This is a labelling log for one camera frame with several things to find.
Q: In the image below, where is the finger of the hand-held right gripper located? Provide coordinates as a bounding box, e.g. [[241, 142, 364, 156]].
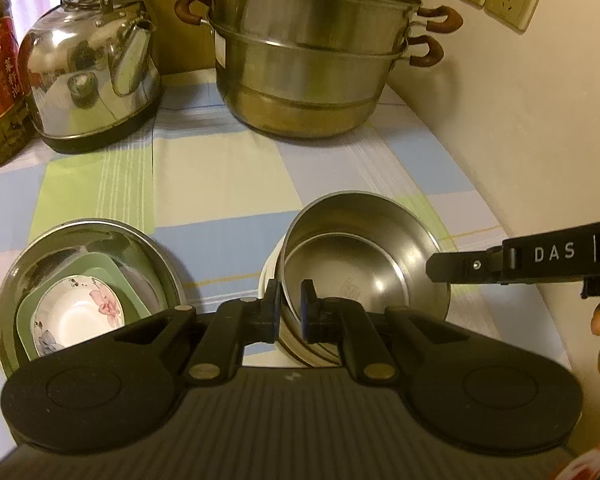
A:
[[425, 246, 506, 286]]

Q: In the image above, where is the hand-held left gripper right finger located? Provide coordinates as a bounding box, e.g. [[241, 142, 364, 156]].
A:
[[300, 279, 488, 385]]

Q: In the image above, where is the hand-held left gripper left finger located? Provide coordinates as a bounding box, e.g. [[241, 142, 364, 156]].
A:
[[94, 279, 282, 387]]

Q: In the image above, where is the plain white bowl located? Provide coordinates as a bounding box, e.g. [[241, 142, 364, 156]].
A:
[[257, 237, 287, 311]]

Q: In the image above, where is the stainless steel bowl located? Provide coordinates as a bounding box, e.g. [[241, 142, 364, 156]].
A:
[[274, 190, 453, 368]]

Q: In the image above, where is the green square plate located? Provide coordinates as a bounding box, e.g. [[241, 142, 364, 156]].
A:
[[15, 251, 156, 361]]

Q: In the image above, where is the white floral bowl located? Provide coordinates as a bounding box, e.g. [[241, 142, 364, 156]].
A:
[[32, 275, 126, 358]]

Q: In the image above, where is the round stainless steel plate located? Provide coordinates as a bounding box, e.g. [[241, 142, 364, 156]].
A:
[[0, 218, 186, 386]]

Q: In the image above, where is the checked pastel tablecloth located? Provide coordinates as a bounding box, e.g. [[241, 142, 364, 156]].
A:
[[0, 67, 576, 376]]

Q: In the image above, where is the red white printed item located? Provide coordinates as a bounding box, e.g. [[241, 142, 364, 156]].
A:
[[562, 440, 600, 480]]

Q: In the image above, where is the stainless steel steamer pot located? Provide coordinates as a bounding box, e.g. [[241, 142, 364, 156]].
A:
[[174, 0, 464, 141]]

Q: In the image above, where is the wooden board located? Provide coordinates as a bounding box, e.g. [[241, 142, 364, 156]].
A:
[[130, 0, 221, 73]]

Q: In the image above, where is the stainless steel kettle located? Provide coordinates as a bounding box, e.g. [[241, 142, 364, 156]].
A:
[[17, 0, 173, 155]]

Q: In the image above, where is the cooking oil bottle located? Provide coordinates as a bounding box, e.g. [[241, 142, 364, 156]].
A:
[[0, 0, 36, 171]]

